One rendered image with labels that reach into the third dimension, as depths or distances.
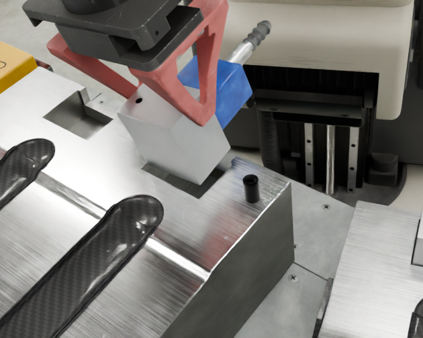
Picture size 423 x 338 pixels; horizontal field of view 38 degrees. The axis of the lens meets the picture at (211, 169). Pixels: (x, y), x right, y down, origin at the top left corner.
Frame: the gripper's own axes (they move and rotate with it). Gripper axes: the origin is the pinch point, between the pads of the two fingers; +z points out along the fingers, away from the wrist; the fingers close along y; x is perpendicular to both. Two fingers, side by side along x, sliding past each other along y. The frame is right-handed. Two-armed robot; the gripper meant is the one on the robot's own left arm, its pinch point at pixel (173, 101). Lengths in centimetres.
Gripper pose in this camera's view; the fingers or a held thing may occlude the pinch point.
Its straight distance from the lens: 40.3
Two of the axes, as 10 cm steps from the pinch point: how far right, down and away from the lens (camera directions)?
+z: 3.3, 6.4, 6.9
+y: 7.5, 2.7, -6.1
